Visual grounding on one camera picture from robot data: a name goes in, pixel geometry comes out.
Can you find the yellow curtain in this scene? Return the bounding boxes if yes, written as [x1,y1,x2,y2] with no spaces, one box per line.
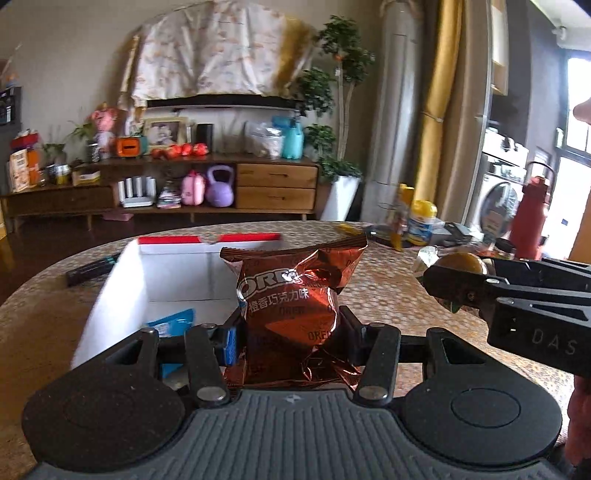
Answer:
[413,0,465,217]

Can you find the clear plastic bag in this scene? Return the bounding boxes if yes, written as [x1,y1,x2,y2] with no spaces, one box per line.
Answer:
[245,121,284,160]

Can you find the light blue bottle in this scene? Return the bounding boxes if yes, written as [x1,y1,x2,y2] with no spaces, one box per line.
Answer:
[281,116,305,160]

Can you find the white washing machine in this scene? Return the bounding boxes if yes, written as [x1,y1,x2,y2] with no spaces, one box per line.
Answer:
[466,152,527,241]

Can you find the black television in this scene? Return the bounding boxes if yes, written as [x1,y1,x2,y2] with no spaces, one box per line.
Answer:
[145,93,298,112]

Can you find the white photo frame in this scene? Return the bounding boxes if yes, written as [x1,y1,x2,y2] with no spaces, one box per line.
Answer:
[143,117,190,148]

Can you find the orange radio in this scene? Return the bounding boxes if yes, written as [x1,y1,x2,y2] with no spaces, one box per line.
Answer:
[115,136,148,158]

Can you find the black remote control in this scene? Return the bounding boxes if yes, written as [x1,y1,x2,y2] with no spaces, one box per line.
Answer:
[66,257,115,288]

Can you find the floral cover cloth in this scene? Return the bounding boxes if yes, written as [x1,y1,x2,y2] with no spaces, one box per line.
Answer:
[117,2,319,107]

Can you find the brown cookie packet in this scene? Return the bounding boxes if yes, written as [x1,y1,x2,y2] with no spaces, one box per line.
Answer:
[219,231,370,387]

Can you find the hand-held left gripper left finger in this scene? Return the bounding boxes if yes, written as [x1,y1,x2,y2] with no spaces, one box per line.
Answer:
[104,323,241,409]

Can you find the white box with red rim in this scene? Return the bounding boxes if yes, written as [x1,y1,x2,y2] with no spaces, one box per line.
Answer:
[70,232,283,370]

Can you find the orange white carton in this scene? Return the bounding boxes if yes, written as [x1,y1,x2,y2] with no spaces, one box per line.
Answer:
[8,148,42,193]

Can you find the green potted tree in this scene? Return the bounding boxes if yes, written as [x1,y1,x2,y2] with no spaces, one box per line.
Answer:
[295,16,375,185]

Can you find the braised egg packet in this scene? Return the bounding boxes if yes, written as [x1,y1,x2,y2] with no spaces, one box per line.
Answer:
[418,247,490,315]

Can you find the wooden wall shelf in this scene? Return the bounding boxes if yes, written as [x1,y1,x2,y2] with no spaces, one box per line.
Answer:
[490,0,509,95]

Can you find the blue snack packet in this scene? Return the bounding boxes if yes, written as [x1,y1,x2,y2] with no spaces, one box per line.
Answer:
[145,308,197,377]

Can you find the small cardboard box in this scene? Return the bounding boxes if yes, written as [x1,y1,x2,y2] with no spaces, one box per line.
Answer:
[71,165,101,186]

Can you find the white planter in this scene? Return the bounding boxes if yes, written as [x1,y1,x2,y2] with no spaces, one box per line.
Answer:
[321,174,361,221]

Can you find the pink doll bouquet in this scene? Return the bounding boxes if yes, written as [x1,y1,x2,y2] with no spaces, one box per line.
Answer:
[90,108,118,153]

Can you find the purple kettlebell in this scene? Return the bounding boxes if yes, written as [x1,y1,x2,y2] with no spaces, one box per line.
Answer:
[205,165,235,207]

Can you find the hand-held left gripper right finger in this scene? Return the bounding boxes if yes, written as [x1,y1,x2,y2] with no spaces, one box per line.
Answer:
[337,305,467,409]

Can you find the small potted plant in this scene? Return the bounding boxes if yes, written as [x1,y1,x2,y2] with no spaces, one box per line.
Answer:
[41,138,70,178]

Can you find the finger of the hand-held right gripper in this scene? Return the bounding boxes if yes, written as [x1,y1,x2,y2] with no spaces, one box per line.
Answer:
[422,258,591,324]

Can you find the white router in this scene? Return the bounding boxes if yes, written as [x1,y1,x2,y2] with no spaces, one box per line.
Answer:
[117,178,155,208]

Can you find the yellow lid white bottle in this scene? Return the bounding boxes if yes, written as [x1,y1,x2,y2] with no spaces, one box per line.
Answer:
[406,200,438,246]

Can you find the red thermos bottle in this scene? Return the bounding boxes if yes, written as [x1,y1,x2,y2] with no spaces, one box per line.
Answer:
[508,161,557,260]

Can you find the standing white air conditioner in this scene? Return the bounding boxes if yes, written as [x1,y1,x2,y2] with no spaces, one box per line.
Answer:
[360,0,428,222]

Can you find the wooden television cabinet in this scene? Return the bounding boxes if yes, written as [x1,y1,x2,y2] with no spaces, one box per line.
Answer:
[0,154,320,232]

